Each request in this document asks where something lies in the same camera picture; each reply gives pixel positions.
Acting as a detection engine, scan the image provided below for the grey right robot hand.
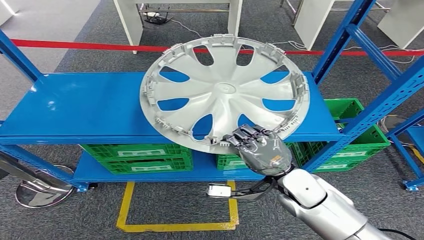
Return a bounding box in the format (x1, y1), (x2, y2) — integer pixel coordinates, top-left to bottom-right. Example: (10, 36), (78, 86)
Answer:
(222, 124), (294, 177)

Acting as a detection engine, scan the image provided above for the silver plastic wheel hubcap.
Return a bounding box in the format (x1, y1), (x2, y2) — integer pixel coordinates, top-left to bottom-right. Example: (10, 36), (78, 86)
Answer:
(139, 33), (311, 155)

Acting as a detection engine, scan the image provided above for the blue metal shelf rack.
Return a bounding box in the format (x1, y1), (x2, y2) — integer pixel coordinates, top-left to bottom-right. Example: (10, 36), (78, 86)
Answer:
(0, 0), (424, 194)
(385, 107), (424, 192)

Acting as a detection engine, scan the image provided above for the green plastic crate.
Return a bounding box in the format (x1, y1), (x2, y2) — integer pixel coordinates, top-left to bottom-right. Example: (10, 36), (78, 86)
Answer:
(291, 98), (391, 164)
(216, 160), (249, 172)
(312, 152), (375, 174)
(215, 152), (244, 164)
(100, 156), (194, 176)
(80, 143), (192, 162)

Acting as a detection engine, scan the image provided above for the chrome barrier stanchion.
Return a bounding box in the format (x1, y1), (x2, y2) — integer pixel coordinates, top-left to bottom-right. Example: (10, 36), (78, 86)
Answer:
(0, 152), (76, 210)
(377, 115), (422, 147)

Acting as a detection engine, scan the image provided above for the black router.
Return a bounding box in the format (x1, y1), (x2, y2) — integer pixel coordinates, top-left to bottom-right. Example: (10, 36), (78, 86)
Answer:
(143, 11), (173, 26)

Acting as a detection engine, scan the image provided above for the red barrier belt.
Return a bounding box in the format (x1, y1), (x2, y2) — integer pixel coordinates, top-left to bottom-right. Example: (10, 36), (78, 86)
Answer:
(11, 39), (424, 57)

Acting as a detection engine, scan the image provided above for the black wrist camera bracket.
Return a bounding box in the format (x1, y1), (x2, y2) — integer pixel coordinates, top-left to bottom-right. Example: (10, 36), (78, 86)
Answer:
(228, 178), (283, 202)

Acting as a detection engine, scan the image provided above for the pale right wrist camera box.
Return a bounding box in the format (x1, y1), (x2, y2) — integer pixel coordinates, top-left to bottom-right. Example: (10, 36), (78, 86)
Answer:
(206, 184), (233, 199)

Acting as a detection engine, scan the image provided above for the white floor cable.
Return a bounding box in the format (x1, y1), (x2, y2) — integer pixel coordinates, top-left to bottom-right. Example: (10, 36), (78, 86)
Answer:
(341, 45), (424, 65)
(168, 19), (307, 53)

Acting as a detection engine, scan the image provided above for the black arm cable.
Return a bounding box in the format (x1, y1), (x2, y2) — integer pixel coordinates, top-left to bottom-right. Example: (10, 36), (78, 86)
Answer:
(379, 228), (418, 240)

